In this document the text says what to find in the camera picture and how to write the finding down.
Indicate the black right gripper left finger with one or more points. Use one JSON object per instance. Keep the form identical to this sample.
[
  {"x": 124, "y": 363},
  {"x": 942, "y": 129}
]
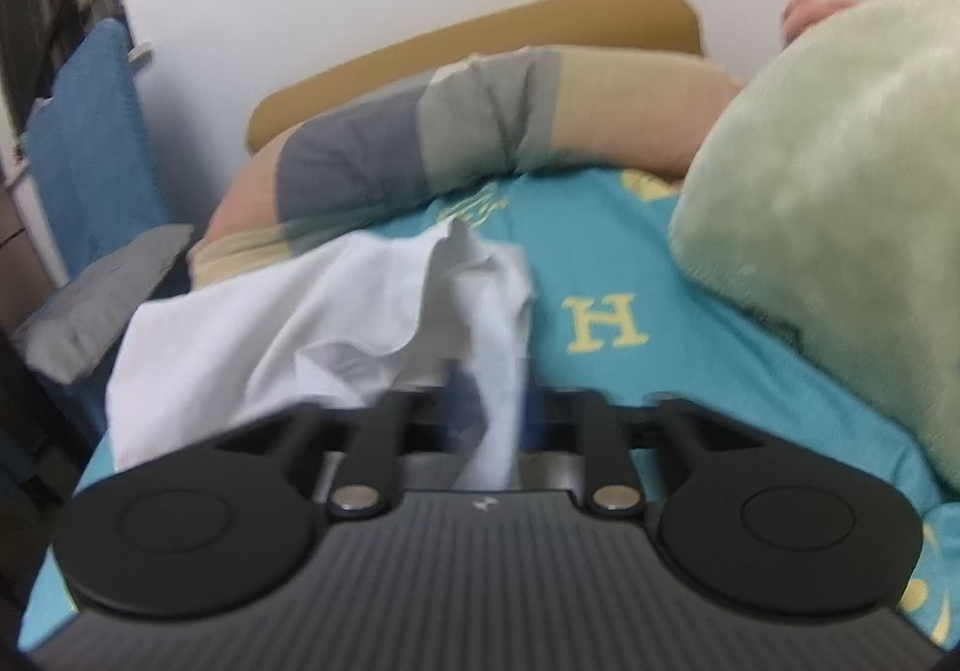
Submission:
[{"x": 409, "y": 441}]

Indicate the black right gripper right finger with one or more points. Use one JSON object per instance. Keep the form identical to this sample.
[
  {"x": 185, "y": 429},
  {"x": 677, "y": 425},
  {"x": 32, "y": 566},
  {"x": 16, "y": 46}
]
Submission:
[{"x": 574, "y": 442}]

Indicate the white cloth garment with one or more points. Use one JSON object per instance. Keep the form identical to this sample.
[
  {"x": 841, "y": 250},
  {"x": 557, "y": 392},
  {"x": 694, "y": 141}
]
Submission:
[{"x": 340, "y": 325}]

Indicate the teal bed sheet yellow print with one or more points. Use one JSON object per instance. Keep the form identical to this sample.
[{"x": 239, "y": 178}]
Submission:
[{"x": 612, "y": 313}]

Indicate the striped grey beige pillow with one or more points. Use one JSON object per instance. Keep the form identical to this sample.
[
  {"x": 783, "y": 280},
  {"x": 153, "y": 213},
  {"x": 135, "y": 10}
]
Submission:
[{"x": 535, "y": 109}]

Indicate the light green fleece blanket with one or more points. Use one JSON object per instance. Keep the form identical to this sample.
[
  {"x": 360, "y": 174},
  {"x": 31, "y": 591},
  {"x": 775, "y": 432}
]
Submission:
[{"x": 825, "y": 202}]

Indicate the grey cushion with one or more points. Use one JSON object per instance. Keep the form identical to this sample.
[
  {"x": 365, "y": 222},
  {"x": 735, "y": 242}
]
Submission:
[{"x": 70, "y": 335}]

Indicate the mustard yellow headboard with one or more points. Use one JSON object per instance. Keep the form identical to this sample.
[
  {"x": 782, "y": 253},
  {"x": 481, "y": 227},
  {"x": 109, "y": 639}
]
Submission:
[{"x": 633, "y": 24}]

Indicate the blue fabric on chair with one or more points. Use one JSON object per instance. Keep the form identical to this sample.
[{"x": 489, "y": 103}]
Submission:
[{"x": 88, "y": 153}]

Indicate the pink fluffy blanket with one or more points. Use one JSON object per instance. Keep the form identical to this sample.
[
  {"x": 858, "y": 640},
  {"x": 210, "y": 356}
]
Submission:
[{"x": 800, "y": 15}]

